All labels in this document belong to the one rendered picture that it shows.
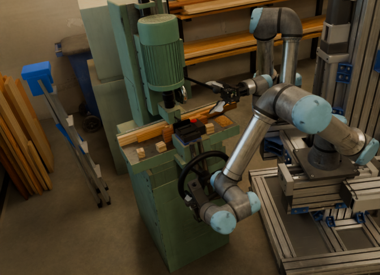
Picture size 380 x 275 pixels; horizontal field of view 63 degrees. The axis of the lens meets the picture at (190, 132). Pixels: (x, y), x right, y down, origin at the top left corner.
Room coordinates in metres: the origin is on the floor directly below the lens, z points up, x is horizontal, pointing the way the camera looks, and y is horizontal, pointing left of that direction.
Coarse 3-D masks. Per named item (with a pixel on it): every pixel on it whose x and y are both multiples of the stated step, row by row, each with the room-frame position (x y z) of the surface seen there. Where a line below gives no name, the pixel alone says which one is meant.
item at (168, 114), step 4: (160, 104) 1.45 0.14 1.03; (164, 104) 1.44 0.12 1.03; (160, 108) 1.43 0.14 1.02; (164, 108) 1.40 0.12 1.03; (172, 108) 1.39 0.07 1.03; (176, 108) 1.38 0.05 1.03; (160, 112) 1.44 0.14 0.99; (164, 112) 1.39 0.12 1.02; (168, 112) 1.35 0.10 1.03; (172, 112) 1.35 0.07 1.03; (176, 112) 1.36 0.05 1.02; (164, 116) 1.40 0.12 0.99; (168, 116) 1.35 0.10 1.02; (172, 116) 1.35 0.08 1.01; (176, 116) 1.36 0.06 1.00; (180, 116) 1.37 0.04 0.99; (168, 120) 1.35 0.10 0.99; (172, 120) 1.35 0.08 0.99; (176, 120) 1.36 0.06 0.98
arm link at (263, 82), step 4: (260, 76) 1.41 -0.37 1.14; (264, 76) 1.41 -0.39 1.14; (268, 76) 1.41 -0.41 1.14; (256, 80) 1.38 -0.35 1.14; (260, 80) 1.38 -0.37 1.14; (264, 80) 1.38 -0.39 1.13; (268, 80) 1.39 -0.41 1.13; (272, 80) 1.40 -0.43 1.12; (256, 84) 1.36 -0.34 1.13; (260, 84) 1.37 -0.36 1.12; (264, 84) 1.37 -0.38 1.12; (268, 84) 1.38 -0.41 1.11; (272, 84) 1.39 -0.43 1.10; (256, 88) 1.35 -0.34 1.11; (260, 88) 1.36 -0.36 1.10; (264, 88) 1.37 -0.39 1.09; (268, 88) 1.39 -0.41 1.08; (256, 92) 1.37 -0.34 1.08; (260, 92) 1.37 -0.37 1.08; (264, 92) 1.37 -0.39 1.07
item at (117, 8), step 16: (112, 0) 1.68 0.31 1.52; (128, 0) 1.62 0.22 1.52; (160, 0) 1.61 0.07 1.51; (112, 16) 1.67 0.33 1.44; (128, 32) 1.53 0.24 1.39; (128, 48) 1.53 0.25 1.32; (128, 64) 1.55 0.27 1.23; (128, 80) 1.61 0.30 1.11; (128, 96) 1.69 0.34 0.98; (144, 112) 1.53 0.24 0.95
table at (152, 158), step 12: (216, 132) 1.33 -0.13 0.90; (228, 132) 1.35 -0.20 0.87; (132, 144) 1.30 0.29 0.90; (144, 144) 1.29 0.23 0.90; (168, 144) 1.27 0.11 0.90; (132, 156) 1.20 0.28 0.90; (156, 156) 1.19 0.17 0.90; (168, 156) 1.21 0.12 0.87; (132, 168) 1.14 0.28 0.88; (144, 168) 1.16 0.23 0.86
